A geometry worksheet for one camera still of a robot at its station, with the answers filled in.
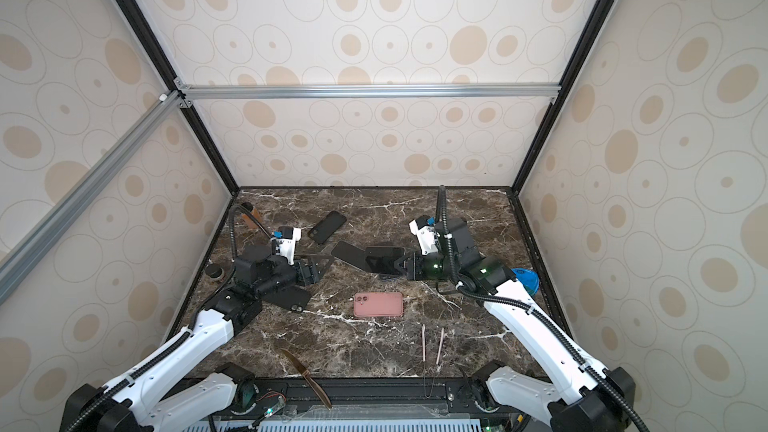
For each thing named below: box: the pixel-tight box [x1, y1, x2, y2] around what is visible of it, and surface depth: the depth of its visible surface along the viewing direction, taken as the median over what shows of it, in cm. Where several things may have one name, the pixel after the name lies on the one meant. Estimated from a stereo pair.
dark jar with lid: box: [205, 264, 225, 280], surface depth 88 cm
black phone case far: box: [308, 210, 347, 245], surface depth 112 cm
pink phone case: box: [353, 292, 404, 317], surface depth 92 cm
